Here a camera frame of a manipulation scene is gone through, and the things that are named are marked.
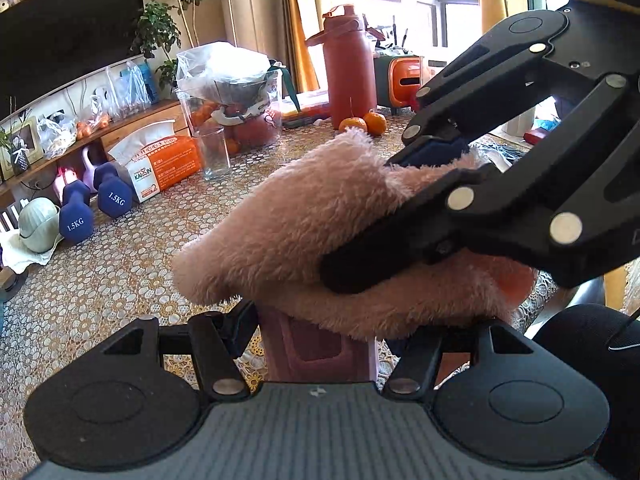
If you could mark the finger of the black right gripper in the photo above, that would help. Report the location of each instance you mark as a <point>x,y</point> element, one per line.
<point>424,229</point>
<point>433,140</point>

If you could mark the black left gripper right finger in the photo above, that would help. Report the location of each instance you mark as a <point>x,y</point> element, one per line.
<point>428,358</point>

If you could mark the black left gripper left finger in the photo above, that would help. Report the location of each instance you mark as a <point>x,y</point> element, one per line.
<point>217,341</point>

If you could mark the orange tangerine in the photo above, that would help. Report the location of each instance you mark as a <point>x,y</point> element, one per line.
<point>352,122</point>
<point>376,123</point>

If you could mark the orange storage box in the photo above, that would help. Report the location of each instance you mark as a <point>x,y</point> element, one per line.
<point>397,79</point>

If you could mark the red water bottle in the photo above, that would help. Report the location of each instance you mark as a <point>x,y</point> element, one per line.
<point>348,57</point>

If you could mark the clear drinking glass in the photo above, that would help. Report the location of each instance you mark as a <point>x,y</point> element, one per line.
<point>213,150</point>

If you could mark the blue dumbbell right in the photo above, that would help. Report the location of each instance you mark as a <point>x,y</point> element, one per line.
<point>114,194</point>

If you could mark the blue dumbbell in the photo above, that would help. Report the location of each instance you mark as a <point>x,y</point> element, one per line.
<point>114,194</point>
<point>76,215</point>

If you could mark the blue dumbbell left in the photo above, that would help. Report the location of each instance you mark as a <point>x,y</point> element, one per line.
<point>76,215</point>

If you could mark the orange tissue box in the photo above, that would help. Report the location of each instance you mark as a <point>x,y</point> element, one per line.
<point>155,157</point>

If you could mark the plastic bag of fruit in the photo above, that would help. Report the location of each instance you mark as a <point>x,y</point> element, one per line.
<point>233,91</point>

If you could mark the green ceramic pot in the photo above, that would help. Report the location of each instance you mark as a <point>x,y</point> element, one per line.
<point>38,224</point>

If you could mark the white cloth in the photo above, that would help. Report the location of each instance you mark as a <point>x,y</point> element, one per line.
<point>17,257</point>

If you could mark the green potted tree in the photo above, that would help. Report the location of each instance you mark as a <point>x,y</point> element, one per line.
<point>159,30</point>

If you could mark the black television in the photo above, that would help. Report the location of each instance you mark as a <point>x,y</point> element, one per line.
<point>48,43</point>

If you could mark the photo frame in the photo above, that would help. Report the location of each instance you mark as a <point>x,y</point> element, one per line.
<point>20,147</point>

